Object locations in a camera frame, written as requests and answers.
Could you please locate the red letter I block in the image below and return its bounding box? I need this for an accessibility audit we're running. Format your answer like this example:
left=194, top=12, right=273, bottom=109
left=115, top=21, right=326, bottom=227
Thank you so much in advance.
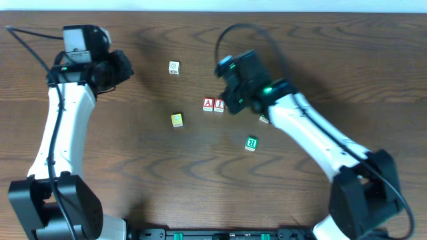
left=213, top=99, right=226, bottom=113

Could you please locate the red letter A block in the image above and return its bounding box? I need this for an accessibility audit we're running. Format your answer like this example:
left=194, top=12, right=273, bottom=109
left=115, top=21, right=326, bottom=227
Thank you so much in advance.
left=203, top=98, right=214, bottom=111

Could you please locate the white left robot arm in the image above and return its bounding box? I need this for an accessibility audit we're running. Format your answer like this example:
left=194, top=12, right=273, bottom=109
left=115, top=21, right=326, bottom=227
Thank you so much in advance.
left=8, top=50, right=133, bottom=239

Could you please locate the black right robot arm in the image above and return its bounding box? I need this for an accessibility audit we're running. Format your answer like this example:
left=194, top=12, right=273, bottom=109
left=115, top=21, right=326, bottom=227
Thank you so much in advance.
left=222, top=73, right=408, bottom=239

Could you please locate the green R block far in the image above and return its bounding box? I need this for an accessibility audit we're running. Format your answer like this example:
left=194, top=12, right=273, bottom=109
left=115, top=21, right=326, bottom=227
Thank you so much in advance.
left=260, top=115, right=270, bottom=124

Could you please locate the green r block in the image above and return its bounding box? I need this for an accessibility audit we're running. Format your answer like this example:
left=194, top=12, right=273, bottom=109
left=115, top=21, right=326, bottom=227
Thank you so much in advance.
left=260, top=115, right=270, bottom=124
left=245, top=137, right=258, bottom=151

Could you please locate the green R block near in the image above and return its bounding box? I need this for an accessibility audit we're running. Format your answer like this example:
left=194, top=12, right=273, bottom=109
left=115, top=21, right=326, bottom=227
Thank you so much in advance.
left=245, top=137, right=258, bottom=151

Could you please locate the white plain face block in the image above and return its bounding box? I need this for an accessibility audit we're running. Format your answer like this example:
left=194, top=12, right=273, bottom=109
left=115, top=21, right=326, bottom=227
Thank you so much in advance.
left=168, top=61, right=180, bottom=75

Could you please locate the yellow C block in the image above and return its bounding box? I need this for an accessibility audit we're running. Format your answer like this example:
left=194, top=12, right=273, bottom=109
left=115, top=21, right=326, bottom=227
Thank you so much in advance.
left=171, top=113, right=183, bottom=127

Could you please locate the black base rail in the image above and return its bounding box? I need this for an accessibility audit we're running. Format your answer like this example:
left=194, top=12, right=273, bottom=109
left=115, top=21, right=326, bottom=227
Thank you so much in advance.
left=126, top=228, right=316, bottom=240

